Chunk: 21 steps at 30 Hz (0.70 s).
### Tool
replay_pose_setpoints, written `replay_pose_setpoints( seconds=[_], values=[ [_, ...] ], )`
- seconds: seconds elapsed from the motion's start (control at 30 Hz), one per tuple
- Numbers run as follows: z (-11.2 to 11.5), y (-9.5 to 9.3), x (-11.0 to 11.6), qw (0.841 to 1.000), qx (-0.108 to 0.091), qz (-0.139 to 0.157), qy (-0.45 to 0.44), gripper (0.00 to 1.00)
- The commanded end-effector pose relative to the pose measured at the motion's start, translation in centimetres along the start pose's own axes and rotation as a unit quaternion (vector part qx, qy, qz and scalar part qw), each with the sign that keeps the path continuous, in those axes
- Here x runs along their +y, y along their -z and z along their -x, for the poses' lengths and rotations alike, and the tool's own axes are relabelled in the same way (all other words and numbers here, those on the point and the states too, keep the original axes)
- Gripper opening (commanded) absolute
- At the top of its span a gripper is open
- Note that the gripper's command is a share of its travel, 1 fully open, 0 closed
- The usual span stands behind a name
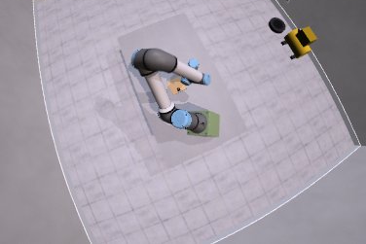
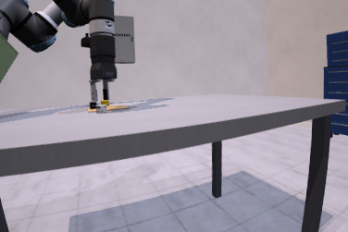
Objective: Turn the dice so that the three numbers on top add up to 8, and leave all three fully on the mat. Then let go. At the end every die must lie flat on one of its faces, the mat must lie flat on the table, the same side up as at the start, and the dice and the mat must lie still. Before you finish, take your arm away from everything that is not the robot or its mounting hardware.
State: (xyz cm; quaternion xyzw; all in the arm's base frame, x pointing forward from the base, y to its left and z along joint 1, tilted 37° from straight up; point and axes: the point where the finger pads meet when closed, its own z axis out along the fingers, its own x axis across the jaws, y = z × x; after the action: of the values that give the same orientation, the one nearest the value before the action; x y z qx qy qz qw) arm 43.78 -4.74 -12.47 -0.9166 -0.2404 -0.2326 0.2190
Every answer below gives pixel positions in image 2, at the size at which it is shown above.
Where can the peach flat mat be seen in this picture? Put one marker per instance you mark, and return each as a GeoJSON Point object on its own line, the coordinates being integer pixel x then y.
{"type": "Point", "coordinates": [113, 107]}

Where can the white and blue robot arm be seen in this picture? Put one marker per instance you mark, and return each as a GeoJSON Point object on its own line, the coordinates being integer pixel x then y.
{"type": "Point", "coordinates": [37, 31]}

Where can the yellow die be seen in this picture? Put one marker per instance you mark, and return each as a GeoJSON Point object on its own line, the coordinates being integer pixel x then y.
{"type": "Point", "coordinates": [105, 102]}

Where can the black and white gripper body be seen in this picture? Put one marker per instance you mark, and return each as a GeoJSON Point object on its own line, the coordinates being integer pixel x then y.
{"type": "Point", "coordinates": [102, 48]}

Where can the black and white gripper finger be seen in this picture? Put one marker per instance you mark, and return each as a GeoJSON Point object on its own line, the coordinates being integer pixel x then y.
{"type": "Point", "coordinates": [93, 89]}
{"type": "Point", "coordinates": [106, 90]}

